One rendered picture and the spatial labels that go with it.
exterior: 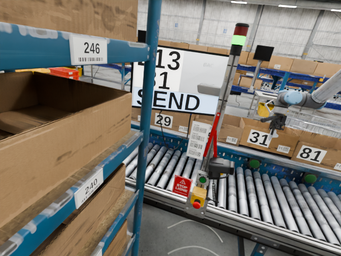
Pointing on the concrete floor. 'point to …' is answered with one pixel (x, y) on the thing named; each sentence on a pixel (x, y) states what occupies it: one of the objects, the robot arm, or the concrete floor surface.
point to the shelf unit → (116, 48)
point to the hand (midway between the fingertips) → (268, 138)
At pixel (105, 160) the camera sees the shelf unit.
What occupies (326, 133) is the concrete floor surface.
